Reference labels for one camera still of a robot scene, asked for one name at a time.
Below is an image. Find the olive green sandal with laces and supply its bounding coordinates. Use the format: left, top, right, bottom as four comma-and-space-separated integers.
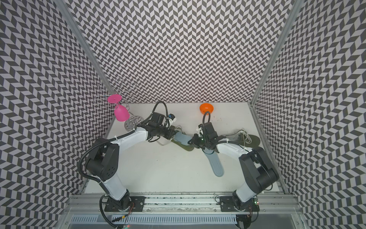
157, 126, 194, 151

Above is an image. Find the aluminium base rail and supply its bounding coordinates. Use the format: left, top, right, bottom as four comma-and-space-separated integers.
56, 192, 308, 229

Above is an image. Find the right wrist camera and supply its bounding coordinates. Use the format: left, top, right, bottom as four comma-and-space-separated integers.
197, 127, 204, 137

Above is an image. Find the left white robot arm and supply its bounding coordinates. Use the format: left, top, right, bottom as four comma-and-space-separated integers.
77, 112, 176, 211

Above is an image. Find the orange bowl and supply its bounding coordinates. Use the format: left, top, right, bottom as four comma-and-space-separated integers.
199, 103, 214, 114

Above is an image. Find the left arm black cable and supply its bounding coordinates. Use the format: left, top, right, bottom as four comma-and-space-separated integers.
78, 130, 136, 184

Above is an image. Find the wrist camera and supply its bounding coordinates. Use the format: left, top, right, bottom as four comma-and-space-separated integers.
197, 127, 204, 137
167, 114, 176, 126

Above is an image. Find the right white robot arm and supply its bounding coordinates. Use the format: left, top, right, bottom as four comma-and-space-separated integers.
187, 122, 279, 211

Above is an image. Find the pink plastic wine glass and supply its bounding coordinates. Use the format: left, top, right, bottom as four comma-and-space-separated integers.
107, 94, 130, 122

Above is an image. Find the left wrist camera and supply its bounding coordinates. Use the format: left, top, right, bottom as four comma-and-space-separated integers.
167, 114, 176, 126

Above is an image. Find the grey-blue insole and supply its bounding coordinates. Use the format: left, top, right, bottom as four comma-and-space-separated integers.
203, 148, 224, 177
173, 131, 193, 146

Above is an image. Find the silver wire glass rack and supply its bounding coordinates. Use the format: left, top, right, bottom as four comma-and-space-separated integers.
93, 83, 143, 131

